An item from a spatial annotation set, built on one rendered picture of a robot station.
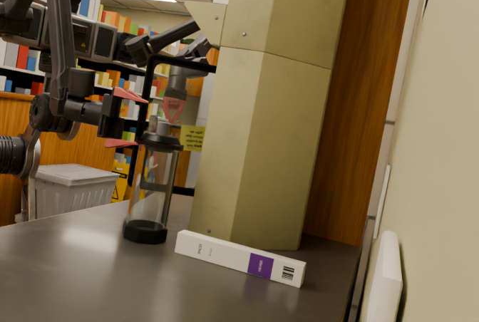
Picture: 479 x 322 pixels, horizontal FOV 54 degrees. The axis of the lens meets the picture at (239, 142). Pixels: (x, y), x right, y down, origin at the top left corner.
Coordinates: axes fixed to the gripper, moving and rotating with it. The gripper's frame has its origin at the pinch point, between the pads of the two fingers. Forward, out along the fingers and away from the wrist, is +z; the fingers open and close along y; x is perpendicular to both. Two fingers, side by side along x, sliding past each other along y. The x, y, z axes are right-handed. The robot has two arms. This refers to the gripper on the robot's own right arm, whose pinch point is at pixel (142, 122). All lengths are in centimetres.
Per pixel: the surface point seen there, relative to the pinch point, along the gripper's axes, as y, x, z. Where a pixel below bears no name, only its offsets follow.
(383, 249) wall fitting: 1, -80, 54
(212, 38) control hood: 23.0, 8.9, 9.5
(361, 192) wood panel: -9, 46, 49
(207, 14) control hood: 28.4, 8.8, 7.3
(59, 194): -65, 164, -142
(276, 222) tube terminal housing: -18.4, 18.1, 31.9
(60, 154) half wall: -46, 210, -182
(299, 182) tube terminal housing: -7.5, 20.9, 34.8
